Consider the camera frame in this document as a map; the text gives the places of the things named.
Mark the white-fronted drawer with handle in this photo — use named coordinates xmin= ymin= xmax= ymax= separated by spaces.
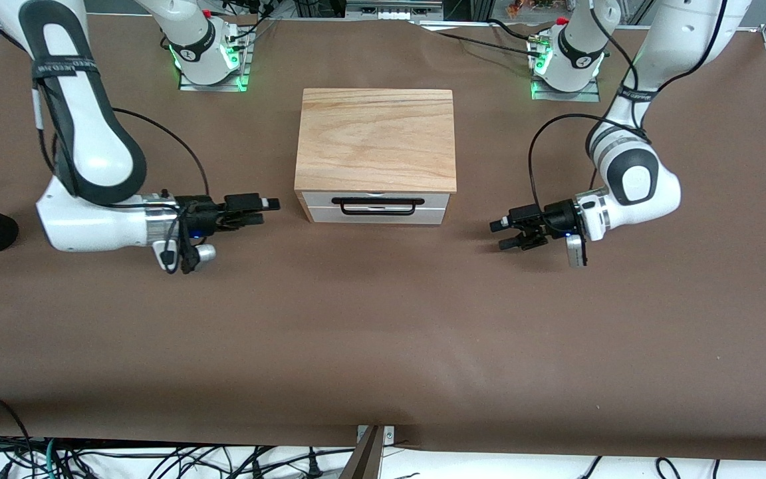
xmin=302 ymin=192 xmax=451 ymax=209

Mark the black metal drawer handle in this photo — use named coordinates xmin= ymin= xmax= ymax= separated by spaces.
xmin=331 ymin=196 xmax=418 ymax=216

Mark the wooden drawer cabinet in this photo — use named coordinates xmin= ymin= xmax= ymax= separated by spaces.
xmin=294 ymin=88 xmax=458 ymax=226

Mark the brown paper table cover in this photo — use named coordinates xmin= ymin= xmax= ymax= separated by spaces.
xmin=0 ymin=15 xmax=766 ymax=461

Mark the silver equipment box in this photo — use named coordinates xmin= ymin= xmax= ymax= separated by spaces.
xmin=345 ymin=0 xmax=445 ymax=21

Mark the dark wooden beam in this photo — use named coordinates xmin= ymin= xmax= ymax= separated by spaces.
xmin=339 ymin=426 xmax=384 ymax=479

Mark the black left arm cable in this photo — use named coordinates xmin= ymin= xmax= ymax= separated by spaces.
xmin=527 ymin=113 xmax=653 ymax=217

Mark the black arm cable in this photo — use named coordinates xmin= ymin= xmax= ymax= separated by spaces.
xmin=527 ymin=113 xmax=653 ymax=217
xmin=34 ymin=86 xmax=211 ymax=275

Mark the white-fronted drawer without handle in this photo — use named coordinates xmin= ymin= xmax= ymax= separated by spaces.
xmin=307 ymin=206 xmax=450 ymax=226

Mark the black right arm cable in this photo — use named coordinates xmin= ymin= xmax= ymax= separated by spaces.
xmin=34 ymin=86 xmax=211 ymax=275

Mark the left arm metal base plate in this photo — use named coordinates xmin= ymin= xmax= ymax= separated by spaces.
xmin=531 ymin=79 xmax=602 ymax=102

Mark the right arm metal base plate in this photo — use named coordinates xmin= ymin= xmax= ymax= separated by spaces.
xmin=178 ymin=67 xmax=251 ymax=93

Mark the black power cable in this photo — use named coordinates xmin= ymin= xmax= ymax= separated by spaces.
xmin=423 ymin=19 xmax=543 ymax=55

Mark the silver metal bracket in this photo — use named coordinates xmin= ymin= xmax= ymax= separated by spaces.
xmin=356 ymin=425 xmax=396 ymax=445

